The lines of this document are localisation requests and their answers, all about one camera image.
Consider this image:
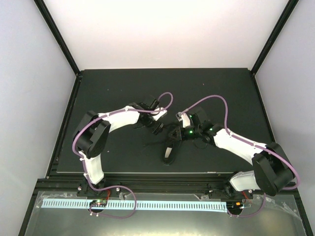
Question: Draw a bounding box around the black canvas sneaker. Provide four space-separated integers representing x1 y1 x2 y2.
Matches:
161 138 183 165

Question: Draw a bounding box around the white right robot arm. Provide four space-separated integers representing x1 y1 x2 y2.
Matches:
162 107 295 198

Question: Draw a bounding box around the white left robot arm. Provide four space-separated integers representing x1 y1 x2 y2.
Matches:
72 99 167 196

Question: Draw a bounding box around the right controller circuit board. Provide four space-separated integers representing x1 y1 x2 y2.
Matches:
226 202 252 210

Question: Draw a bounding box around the controller circuit board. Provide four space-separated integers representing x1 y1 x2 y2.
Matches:
89 199 107 207
226 202 252 210

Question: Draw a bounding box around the left controller circuit board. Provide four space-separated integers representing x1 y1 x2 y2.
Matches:
89 199 107 207

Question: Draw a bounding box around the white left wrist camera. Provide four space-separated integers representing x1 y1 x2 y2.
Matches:
152 109 167 121

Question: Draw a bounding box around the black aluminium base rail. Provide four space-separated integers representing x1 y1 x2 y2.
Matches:
36 172 298 197

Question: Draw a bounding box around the light blue slotted cable duct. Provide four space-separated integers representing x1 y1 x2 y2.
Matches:
41 199 227 213

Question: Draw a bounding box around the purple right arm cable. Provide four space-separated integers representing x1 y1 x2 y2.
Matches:
183 94 301 219

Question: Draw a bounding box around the left black frame post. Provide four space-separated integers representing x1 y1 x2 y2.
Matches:
33 0 81 76

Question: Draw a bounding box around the black frame post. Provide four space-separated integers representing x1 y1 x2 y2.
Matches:
33 0 81 76
251 0 299 76

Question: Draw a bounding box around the right black frame post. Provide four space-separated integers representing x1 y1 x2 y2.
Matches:
251 0 299 76

